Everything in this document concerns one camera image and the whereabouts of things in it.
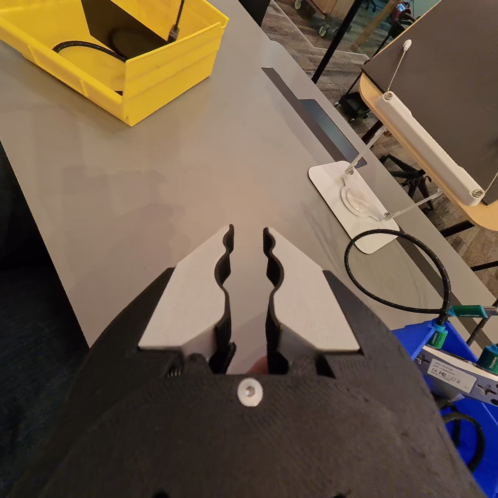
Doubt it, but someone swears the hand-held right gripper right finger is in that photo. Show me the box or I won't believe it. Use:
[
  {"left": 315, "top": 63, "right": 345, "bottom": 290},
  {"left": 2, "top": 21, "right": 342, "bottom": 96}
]
[{"left": 262, "top": 227, "right": 361, "bottom": 375}]

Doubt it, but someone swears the thin black adapter cable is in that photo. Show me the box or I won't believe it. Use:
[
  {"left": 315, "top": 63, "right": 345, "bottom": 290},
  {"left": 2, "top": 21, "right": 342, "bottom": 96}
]
[{"left": 168, "top": 0, "right": 186, "bottom": 43}]

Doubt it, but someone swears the black office chair base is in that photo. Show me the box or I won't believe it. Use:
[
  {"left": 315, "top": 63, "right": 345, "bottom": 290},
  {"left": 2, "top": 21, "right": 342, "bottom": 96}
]
[{"left": 379, "top": 154, "right": 434, "bottom": 212}]

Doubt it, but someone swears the thin wire with white tip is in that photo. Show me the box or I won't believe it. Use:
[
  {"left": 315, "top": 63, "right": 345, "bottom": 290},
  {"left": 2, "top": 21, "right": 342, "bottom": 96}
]
[{"left": 387, "top": 39, "right": 413, "bottom": 96}]

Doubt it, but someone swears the silver adapter box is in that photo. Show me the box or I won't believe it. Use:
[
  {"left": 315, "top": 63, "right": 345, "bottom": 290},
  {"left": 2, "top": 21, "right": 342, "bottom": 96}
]
[{"left": 414, "top": 344, "right": 498, "bottom": 408}]

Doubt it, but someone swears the yellow plastic bin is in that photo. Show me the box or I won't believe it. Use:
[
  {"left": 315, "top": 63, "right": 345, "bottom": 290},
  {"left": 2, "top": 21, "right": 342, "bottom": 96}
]
[{"left": 0, "top": 0, "right": 230, "bottom": 127}]

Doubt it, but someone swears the white tilting stand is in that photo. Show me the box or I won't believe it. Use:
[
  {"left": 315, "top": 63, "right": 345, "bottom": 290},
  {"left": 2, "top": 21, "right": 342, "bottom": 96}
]
[{"left": 308, "top": 91, "right": 486, "bottom": 254}]

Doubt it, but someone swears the black table leg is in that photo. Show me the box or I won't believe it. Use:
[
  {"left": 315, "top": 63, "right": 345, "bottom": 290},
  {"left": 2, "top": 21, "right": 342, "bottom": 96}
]
[{"left": 311, "top": 0, "right": 364, "bottom": 83}]

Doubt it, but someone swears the black wheeled cart base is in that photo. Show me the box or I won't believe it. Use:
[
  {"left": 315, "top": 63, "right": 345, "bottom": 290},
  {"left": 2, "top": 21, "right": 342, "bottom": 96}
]
[{"left": 335, "top": 91, "right": 370, "bottom": 122}]

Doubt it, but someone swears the blue plastic bin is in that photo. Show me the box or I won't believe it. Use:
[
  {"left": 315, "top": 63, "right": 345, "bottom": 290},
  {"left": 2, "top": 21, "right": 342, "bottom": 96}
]
[{"left": 391, "top": 317, "right": 498, "bottom": 487}]

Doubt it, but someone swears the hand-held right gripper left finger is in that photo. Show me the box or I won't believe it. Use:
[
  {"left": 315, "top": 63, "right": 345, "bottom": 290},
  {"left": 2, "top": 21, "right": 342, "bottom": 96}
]
[{"left": 138, "top": 224, "right": 237, "bottom": 375}]

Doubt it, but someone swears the tilted dark board white bar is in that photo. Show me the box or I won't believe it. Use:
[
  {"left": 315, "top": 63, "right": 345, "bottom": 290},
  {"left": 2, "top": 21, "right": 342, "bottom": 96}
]
[{"left": 360, "top": 0, "right": 498, "bottom": 232}]

